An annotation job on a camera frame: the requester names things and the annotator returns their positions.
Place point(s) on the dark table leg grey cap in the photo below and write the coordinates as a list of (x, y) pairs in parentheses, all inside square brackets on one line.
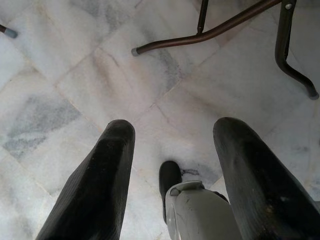
[(10, 32)]

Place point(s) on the brown metal table frame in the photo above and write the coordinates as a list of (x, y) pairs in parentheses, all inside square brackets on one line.
[(215, 31)]

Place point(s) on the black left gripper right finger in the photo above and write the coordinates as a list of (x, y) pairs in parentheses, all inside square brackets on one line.
[(255, 190)]

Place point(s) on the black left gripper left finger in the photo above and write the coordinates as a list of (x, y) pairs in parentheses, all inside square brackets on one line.
[(100, 187)]

